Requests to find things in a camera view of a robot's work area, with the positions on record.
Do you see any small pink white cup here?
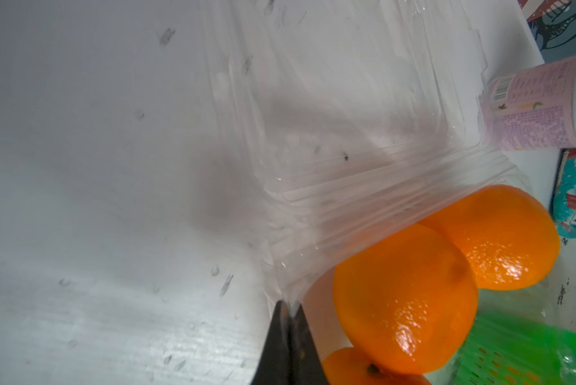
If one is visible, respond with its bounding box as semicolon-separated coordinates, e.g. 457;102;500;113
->
479;56;576;151

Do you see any clear plastic clamshell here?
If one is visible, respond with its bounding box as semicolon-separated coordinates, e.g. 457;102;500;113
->
198;0;534;367

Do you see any green plastic perforated basket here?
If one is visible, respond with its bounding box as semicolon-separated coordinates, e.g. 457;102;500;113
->
450;311;576;384

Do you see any orange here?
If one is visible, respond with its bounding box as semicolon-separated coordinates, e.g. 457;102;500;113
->
333;225;478;375
322;347;431;385
420;184;561;291

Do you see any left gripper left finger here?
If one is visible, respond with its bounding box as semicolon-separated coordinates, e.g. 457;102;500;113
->
250;301;291;385

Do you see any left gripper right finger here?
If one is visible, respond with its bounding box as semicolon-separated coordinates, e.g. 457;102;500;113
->
289;306;329;385

